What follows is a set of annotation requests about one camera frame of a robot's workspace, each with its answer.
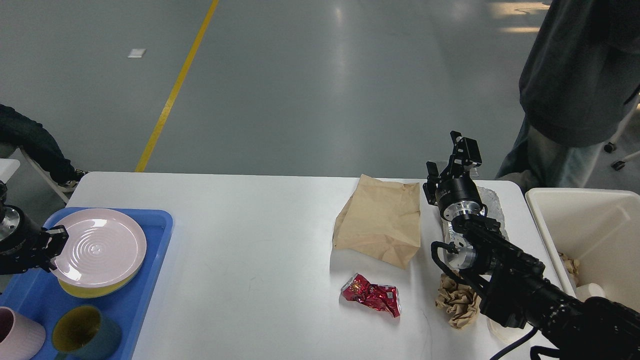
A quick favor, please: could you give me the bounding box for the blue plastic tray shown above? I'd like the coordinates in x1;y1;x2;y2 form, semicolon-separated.
0;208;173;360

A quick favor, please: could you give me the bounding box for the pink cup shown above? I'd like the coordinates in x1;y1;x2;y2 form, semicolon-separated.
0;306;46;360

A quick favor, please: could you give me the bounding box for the brown paper bag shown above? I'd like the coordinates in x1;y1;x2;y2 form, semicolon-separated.
332;174;421;270

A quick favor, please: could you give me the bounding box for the white plastic bin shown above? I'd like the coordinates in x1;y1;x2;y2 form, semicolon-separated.
525;187;640;311

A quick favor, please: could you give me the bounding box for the crumpled brown paper ball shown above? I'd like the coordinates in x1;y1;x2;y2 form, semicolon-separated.
435;273;481;330

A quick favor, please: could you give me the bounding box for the crumpled red foil wrapper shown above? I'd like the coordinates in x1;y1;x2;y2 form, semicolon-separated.
340;273;402;318

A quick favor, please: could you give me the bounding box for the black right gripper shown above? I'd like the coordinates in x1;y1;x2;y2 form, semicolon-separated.
422;130;483;223

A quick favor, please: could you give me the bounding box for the yellow plate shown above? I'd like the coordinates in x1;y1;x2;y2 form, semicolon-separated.
53;259;144;299

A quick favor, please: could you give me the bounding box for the white cup in bin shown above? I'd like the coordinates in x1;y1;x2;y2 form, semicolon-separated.
574;283;606;302

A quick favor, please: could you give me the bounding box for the dark green cup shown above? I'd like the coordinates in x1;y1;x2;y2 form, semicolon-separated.
51;304;122;360

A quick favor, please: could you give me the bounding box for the white paper cup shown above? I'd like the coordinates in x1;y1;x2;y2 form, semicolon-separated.
487;319;530;345

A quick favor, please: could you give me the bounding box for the white office chair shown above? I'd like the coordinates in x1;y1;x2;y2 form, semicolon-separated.
602;95;640;172

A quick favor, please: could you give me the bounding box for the standing person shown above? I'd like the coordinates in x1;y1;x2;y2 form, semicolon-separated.
496;0;640;193

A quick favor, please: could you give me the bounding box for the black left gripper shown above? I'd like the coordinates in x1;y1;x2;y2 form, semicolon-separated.
0;205;69;275

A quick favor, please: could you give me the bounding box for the aluminium foil tray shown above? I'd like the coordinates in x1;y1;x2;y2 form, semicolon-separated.
438;186;510;271

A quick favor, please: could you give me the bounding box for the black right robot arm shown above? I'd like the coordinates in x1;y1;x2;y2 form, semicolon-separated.
422;130;640;360

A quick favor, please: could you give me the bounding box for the crumpled paper in bin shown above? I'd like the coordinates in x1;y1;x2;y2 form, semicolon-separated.
558;251;581;288

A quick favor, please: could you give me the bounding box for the pink plate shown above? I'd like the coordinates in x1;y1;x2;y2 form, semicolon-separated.
52;208;147;289

